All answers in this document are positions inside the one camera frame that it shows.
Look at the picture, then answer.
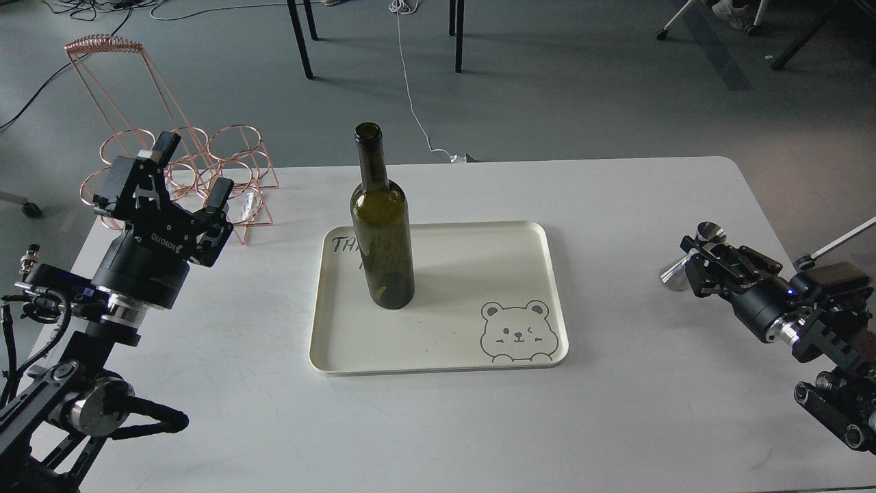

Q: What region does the black table leg left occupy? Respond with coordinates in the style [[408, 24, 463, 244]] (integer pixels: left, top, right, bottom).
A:
[[285, 1, 319, 80]]

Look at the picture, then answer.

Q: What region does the silver metal jigger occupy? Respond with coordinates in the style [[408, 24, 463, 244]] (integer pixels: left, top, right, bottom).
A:
[[659, 222, 727, 292]]

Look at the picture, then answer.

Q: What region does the office chair base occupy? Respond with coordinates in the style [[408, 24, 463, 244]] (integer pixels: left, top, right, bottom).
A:
[[656, 0, 771, 41]]

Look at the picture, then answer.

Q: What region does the black table leg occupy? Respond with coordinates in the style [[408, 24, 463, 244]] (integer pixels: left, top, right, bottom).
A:
[[448, 0, 465, 74], [285, 1, 319, 80]]

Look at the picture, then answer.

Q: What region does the dark green wine bottle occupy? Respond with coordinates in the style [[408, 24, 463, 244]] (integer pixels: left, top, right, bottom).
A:
[[350, 122, 414, 309]]

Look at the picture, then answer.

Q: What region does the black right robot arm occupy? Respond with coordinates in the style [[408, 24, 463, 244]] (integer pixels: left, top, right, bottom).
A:
[[681, 236, 875, 453]]

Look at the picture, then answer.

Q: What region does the white floor cable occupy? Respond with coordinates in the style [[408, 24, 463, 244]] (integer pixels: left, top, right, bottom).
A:
[[389, 0, 466, 163]]

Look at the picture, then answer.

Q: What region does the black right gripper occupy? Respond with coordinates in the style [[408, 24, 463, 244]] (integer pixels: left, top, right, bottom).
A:
[[681, 236, 801, 343]]

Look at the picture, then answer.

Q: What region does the copper wire wine rack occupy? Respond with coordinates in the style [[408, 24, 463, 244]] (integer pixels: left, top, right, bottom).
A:
[[64, 34, 281, 244]]

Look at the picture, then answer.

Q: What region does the black table leg right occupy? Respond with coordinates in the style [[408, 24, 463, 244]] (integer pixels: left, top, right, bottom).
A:
[[448, 0, 465, 74]]

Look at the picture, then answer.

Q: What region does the caster wheel at left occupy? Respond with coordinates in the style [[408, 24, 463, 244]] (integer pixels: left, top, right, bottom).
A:
[[0, 190, 42, 218]]

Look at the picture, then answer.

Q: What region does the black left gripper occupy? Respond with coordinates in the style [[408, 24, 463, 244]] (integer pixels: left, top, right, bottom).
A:
[[92, 131, 234, 309]]

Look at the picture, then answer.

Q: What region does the cream bear serving tray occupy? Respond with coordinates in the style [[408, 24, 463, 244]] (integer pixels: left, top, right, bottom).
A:
[[309, 220, 569, 375]]

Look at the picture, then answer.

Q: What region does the white stand with caster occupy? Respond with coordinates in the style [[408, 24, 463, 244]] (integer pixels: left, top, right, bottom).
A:
[[794, 216, 876, 271]]

